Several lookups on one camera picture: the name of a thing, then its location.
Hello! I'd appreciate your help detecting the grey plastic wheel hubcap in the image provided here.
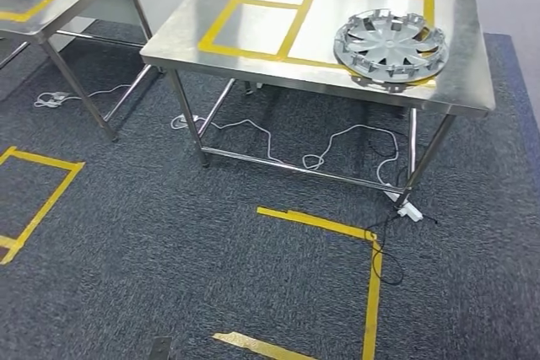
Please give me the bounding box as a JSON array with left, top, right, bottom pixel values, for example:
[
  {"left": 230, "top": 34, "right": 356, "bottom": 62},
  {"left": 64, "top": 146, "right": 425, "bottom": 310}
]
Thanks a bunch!
[{"left": 333, "top": 8, "right": 449, "bottom": 86}]

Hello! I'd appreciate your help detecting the black floor cable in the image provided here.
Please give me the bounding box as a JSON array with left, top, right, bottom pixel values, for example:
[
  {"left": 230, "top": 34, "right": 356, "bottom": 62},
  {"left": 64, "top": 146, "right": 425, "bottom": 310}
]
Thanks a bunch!
[{"left": 364, "top": 214, "right": 440, "bottom": 287}]

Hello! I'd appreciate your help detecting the white floor cable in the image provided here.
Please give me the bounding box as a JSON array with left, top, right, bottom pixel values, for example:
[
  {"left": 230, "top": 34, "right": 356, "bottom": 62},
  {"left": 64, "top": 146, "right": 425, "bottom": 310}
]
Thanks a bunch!
[{"left": 33, "top": 83, "right": 132, "bottom": 110}]

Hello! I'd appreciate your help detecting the white cable under workbench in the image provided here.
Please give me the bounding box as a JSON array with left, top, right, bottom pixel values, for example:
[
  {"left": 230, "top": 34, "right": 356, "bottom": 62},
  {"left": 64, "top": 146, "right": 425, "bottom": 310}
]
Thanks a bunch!
[{"left": 171, "top": 113, "right": 400, "bottom": 188}]

